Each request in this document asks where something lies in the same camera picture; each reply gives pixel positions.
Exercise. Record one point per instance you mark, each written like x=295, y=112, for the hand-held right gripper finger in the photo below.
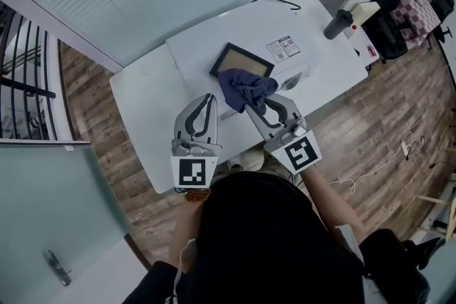
x=261, y=126
x=294, y=112

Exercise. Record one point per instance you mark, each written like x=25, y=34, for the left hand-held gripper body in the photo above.
x=192, y=171

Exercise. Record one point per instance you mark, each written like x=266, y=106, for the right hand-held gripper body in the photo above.
x=299, y=153

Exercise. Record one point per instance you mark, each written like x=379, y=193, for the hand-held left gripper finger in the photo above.
x=181, y=117
x=213, y=121

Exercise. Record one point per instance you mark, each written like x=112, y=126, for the dark blue cloth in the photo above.
x=235, y=85

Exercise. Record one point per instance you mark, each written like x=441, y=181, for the black framed picture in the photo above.
x=242, y=58

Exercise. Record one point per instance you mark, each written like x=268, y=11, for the person's left forearm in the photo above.
x=181, y=231

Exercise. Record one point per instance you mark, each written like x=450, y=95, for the person's right forearm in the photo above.
x=331, y=203

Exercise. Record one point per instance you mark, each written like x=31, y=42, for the person's olive trousers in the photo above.
x=274, y=167

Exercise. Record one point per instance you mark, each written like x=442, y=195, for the person's white shoe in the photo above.
x=246, y=158

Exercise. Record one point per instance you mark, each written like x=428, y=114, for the white flat box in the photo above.
x=199, y=46

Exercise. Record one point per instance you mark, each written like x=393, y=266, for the person's black shirt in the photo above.
x=256, y=242

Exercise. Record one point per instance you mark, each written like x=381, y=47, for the dark grey tumbler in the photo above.
x=336, y=25

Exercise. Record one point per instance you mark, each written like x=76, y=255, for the small red card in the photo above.
x=371, y=51

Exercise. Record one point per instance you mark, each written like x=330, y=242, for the white side table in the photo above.
x=363, y=41

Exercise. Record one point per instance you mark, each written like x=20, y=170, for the white power strip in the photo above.
x=404, y=148

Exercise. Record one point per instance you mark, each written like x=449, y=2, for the beige foam block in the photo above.
x=367, y=10

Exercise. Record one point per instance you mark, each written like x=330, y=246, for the light wooden rack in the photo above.
x=441, y=203

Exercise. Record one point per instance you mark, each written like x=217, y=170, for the frosted glass door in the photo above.
x=46, y=210

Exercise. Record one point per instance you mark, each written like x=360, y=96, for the red white checkered cloth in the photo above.
x=417, y=18

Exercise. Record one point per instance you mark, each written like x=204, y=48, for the black metal railing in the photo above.
x=25, y=89

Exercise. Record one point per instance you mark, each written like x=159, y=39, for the small black office chair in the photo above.
x=443, y=7

